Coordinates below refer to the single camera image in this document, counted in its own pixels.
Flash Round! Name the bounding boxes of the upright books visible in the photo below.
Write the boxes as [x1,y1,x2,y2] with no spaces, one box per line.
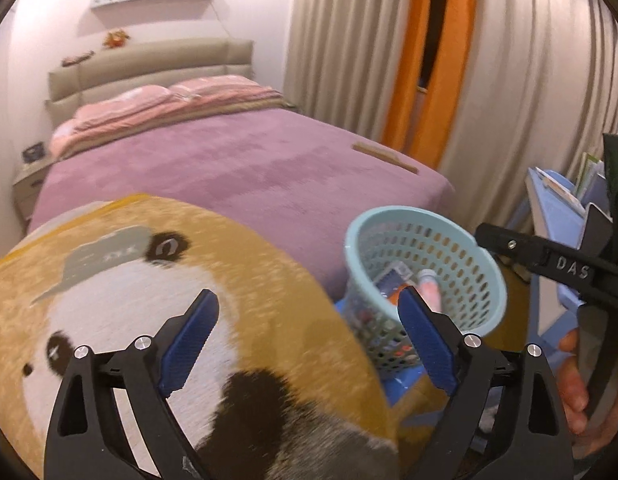
[574,151,608,206]

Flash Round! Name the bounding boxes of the orange curtain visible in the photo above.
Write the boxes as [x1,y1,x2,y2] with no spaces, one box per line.
[381,0,435,153]
[414,0,480,168]

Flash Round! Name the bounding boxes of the light teal plastic basket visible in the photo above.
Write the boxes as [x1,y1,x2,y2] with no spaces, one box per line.
[344,205,507,381]

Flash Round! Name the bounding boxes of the small white-capped bottle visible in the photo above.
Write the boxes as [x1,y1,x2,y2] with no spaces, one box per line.
[416,269,443,313]

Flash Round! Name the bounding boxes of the wooden strip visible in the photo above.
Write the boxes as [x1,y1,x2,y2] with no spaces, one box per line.
[353,142,420,176]

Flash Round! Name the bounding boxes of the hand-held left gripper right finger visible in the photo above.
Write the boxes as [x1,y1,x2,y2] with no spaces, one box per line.
[396,287,575,480]

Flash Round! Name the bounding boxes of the beige nightstand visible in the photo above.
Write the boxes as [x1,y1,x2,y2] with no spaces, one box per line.
[13,152,57,233]

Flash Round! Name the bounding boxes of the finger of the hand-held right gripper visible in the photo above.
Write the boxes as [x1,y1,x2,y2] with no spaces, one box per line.
[475,222,610,301]

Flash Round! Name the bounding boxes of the pink folded quilt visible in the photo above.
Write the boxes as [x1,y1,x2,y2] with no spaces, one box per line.
[50,87,297,161]

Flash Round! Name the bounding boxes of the person's right hand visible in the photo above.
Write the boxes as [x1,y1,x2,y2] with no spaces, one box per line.
[556,327,618,461]

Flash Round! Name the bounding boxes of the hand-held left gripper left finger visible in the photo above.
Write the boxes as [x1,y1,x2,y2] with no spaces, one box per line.
[44,288,221,480]

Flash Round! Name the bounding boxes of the beige curtain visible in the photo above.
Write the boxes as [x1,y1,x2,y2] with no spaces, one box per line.
[439,0,618,221]
[281,0,415,143]

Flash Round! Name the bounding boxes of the bed with purple cover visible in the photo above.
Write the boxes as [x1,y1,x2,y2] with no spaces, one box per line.
[26,107,457,301]

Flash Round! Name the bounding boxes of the orange plush toy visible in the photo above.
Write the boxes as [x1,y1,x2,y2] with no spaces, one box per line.
[103,29,132,50]

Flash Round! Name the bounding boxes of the blue printed packet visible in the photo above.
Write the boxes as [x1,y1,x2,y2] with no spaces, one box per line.
[376,264,416,302]

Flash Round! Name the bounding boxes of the pink pillow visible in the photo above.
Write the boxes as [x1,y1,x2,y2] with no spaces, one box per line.
[71,85,172,128]
[168,75,262,103]

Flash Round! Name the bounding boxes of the dark window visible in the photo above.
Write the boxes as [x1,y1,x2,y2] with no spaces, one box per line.
[416,0,452,93]

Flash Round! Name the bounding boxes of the flat book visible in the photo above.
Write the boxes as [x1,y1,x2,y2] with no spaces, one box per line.
[535,167,573,207]

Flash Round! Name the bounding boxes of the beige padded headboard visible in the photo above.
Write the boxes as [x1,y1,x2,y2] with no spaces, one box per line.
[45,37,255,126]

